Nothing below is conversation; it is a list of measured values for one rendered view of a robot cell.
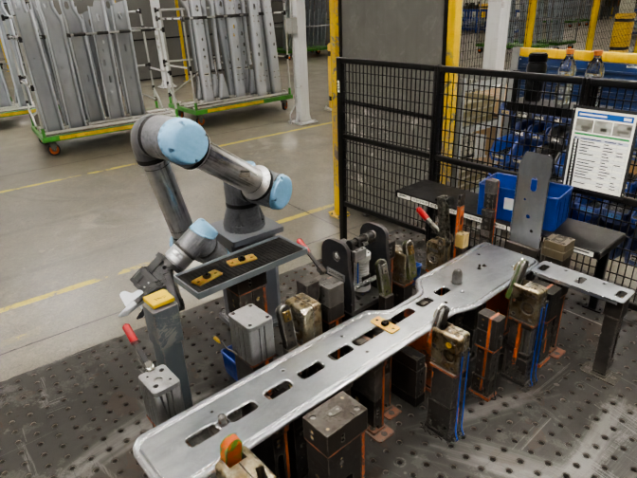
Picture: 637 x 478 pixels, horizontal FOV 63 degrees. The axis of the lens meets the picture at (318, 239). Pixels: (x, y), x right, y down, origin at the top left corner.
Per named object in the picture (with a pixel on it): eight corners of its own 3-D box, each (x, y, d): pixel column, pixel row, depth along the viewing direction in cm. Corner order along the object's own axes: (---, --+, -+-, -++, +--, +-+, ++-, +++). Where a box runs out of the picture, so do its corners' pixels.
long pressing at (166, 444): (174, 513, 96) (172, 507, 95) (124, 444, 111) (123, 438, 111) (543, 263, 177) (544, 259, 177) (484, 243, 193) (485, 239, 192)
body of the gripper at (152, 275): (136, 284, 154) (164, 253, 156) (156, 303, 153) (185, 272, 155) (127, 281, 147) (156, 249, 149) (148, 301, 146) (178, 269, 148)
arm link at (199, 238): (225, 238, 155) (209, 223, 149) (199, 266, 154) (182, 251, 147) (211, 227, 160) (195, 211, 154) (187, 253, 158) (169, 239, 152)
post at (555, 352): (557, 359, 175) (572, 285, 163) (526, 345, 183) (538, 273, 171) (566, 352, 179) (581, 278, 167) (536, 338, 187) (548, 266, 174)
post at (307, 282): (312, 395, 164) (306, 284, 147) (301, 387, 168) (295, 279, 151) (323, 388, 167) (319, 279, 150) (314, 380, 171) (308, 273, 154)
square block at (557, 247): (549, 335, 188) (565, 246, 173) (528, 326, 193) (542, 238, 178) (559, 326, 193) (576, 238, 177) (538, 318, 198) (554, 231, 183)
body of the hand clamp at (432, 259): (436, 330, 193) (442, 246, 178) (421, 323, 198) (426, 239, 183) (445, 324, 196) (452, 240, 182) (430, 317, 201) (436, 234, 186)
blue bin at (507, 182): (554, 232, 189) (559, 198, 184) (475, 213, 208) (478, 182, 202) (568, 218, 200) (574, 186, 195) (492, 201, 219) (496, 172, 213)
